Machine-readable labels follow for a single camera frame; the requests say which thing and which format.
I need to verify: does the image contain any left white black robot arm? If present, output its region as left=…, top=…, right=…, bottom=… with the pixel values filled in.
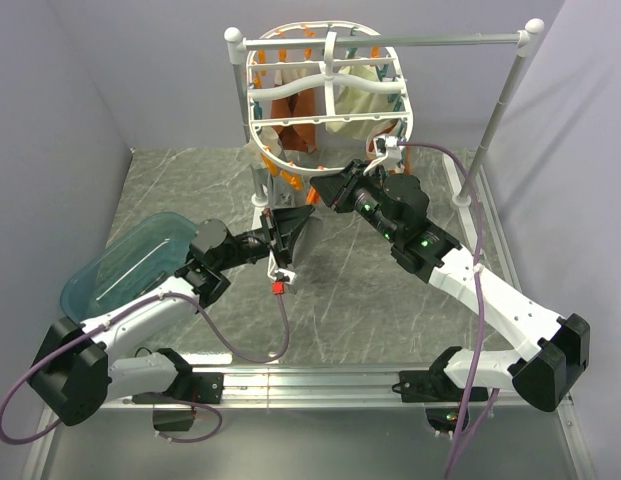
left=27, top=205, right=314, bottom=426

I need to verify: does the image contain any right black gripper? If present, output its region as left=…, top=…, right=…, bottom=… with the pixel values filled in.
left=309, top=161, right=401, bottom=244

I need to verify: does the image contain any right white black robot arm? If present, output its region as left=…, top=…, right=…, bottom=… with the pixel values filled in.
left=310, top=161, right=591, bottom=412

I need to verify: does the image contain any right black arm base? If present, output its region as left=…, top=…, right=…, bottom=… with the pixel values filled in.
left=391, top=363, right=464, bottom=436

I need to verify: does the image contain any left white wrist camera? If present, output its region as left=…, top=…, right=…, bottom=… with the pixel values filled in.
left=266, top=253, right=297, bottom=295

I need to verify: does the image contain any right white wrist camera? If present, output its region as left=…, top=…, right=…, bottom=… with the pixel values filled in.
left=364, top=134, right=404, bottom=175

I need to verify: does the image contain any cream hanging underwear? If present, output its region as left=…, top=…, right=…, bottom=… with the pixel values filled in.
left=325, top=64, right=403, bottom=141

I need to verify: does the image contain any white oval clip hanger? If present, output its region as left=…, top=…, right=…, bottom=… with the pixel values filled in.
left=226, top=20, right=414, bottom=186

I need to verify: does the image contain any orange front clip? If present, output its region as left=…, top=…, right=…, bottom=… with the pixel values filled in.
left=306, top=187, right=320, bottom=205

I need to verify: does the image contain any orange hanging underwear right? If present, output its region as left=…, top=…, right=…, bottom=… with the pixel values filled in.
left=401, top=147, right=412, bottom=175

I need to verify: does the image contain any rust hanging underwear back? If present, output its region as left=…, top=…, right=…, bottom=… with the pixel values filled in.
left=268, top=74, right=319, bottom=153

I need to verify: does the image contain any teal plastic basin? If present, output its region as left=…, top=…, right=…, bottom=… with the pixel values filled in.
left=60, top=212, right=196, bottom=323

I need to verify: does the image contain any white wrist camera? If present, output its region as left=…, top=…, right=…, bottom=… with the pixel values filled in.
left=266, top=253, right=297, bottom=295
left=364, top=134, right=404, bottom=175

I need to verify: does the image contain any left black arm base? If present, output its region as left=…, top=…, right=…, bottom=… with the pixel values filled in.
left=132, top=372, right=224, bottom=444

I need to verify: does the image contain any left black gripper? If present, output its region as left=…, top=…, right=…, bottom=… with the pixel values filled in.
left=216, top=204, right=314, bottom=272

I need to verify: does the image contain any aluminium mounting rail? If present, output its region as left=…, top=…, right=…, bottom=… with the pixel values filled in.
left=79, top=357, right=457, bottom=416

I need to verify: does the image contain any silver white drying rack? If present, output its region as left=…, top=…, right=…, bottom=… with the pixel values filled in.
left=224, top=18, right=544, bottom=211

